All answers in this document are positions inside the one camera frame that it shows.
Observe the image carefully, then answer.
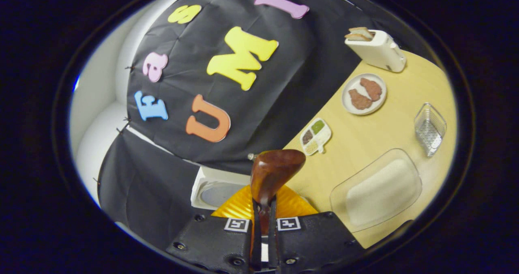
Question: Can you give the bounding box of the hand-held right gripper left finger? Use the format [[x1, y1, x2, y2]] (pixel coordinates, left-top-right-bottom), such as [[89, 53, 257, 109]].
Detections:
[[165, 185, 260, 274]]

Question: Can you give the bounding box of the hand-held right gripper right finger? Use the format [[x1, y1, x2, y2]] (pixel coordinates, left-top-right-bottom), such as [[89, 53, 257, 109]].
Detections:
[[268, 185, 365, 274]]

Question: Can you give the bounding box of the clear plastic rice container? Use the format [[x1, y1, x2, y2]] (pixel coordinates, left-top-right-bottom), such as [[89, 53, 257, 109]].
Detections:
[[329, 148, 423, 233]]

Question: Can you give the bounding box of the white rice cooker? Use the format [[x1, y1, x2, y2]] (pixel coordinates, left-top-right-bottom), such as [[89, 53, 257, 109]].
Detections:
[[191, 167, 252, 210]]

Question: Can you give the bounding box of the brown wooden spoon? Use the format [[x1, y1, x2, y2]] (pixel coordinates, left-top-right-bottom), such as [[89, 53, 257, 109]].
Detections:
[[249, 149, 307, 266]]

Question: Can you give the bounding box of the white rice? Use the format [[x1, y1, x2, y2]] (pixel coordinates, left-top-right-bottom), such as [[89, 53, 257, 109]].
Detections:
[[347, 158, 418, 226]]

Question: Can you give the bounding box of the clear chopstick holder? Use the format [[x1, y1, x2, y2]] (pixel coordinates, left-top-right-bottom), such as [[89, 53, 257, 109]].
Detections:
[[414, 103, 447, 157]]

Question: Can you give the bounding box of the white divided condiment dish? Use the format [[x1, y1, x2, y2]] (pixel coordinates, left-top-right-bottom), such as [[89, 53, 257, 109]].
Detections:
[[300, 118, 332, 156]]

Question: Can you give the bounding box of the black backdrop cloth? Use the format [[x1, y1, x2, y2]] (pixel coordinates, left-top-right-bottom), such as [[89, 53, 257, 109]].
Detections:
[[97, 0, 430, 250]]

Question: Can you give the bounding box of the brown meat patty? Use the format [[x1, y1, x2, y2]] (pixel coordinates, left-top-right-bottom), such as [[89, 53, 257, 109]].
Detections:
[[360, 77, 382, 101], [349, 88, 373, 110]]

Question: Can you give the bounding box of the white round plate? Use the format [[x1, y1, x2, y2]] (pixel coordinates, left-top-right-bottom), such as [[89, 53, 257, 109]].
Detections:
[[341, 73, 387, 116]]

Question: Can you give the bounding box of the white toaster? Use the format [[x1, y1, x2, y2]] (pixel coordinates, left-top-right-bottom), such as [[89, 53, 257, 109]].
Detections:
[[345, 30, 407, 73]]

